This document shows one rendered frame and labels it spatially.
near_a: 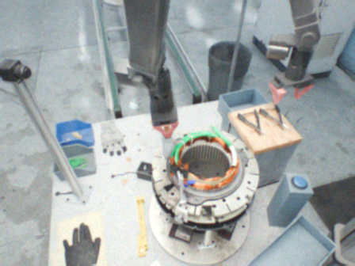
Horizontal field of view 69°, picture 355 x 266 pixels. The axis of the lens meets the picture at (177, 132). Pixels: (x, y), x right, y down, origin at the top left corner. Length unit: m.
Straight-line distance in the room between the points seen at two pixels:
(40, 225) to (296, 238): 1.70
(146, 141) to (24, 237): 1.18
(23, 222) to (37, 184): 0.31
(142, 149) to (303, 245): 0.77
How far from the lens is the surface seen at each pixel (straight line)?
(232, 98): 1.13
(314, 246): 0.83
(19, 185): 2.37
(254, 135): 0.94
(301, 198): 0.92
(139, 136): 1.30
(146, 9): 0.34
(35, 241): 2.07
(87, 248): 1.04
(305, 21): 0.78
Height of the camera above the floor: 1.73
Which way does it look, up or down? 47 degrees down
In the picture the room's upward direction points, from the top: straight up
